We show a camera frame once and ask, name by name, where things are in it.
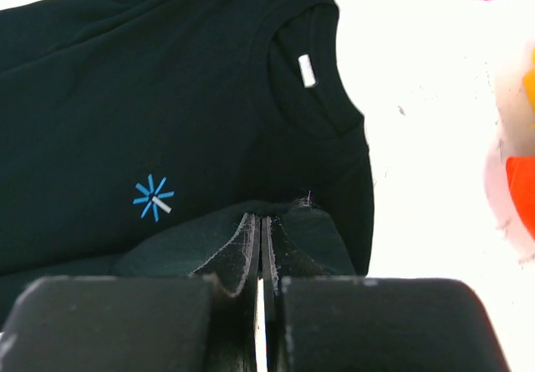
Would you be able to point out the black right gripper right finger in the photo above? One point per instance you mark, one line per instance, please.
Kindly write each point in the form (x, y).
(318, 322)

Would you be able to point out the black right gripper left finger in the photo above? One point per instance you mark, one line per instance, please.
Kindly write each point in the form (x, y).
(201, 323)

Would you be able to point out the black t shirt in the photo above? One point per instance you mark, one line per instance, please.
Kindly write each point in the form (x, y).
(138, 135)

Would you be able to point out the orange t shirt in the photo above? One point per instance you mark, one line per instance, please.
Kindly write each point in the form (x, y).
(521, 184)

